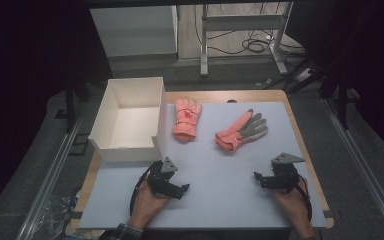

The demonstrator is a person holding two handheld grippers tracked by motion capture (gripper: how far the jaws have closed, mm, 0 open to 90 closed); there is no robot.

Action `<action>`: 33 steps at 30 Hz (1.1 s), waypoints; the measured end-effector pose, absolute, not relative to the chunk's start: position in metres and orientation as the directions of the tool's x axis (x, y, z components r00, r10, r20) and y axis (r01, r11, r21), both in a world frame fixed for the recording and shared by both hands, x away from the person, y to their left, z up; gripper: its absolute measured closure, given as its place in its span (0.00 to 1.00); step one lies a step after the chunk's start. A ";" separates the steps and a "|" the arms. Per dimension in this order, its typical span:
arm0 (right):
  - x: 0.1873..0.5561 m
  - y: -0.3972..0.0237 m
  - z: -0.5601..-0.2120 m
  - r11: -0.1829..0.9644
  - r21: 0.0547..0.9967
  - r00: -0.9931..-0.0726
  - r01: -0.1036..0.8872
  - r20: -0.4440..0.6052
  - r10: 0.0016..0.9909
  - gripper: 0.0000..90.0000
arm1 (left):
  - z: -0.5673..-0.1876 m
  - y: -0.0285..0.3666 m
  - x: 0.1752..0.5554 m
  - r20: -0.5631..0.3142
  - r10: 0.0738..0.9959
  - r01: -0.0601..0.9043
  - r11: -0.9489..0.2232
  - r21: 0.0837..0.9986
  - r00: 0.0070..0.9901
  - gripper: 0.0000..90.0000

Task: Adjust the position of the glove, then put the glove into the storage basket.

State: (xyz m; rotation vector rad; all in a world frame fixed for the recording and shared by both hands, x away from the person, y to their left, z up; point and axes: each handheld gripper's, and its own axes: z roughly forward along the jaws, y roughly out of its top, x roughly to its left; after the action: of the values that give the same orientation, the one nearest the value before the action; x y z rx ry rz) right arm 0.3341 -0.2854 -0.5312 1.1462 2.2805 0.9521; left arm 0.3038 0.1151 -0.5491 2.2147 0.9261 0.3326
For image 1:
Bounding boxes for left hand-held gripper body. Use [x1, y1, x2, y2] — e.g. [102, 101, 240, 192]
[146, 156, 179, 198]

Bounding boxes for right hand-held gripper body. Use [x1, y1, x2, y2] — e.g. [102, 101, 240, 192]
[269, 152, 306, 195]

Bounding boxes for pink glove with grey palm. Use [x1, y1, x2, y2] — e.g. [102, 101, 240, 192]
[214, 108, 269, 154]

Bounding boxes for white box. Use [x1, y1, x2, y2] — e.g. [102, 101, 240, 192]
[88, 76, 167, 164]

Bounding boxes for pink glove with red print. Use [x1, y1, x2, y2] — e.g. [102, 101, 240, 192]
[172, 96, 203, 143]

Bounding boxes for person's left hand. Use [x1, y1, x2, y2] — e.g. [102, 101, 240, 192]
[128, 181, 173, 230]

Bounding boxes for person's right hand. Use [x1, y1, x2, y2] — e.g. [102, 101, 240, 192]
[271, 176, 316, 239]

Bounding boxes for patterned wristband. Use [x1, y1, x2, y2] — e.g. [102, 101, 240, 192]
[110, 222, 145, 240]

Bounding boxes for wooden table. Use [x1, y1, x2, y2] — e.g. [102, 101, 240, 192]
[69, 88, 335, 232]

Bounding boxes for white power strip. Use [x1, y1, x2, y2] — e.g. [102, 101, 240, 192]
[294, 67, 314, 83]

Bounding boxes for clear plastic bag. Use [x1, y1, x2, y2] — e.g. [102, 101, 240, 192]
[38, 194, 82, 240]

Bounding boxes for white cabinet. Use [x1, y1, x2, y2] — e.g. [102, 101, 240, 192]
[89, 5, 180, 58]

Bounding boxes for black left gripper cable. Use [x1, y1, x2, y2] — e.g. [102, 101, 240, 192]
[129, 163, 163, 216]

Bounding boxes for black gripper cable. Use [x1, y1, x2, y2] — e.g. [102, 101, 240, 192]
[294, 174, 314, 223]
[129, 163, 163, 216]

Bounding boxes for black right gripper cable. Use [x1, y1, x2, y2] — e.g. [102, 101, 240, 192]
[294, 174, 314, 223]

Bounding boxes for aluminium floor rail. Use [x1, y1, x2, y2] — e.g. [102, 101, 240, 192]
[14, 101, 89, 240]
[322, 97, 384, 240]

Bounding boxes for black floor cables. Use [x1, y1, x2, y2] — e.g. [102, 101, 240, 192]
[193, 3, 306, 58]

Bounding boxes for white metal desk frame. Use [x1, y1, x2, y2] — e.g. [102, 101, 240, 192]
[199, 1, 295, 77]

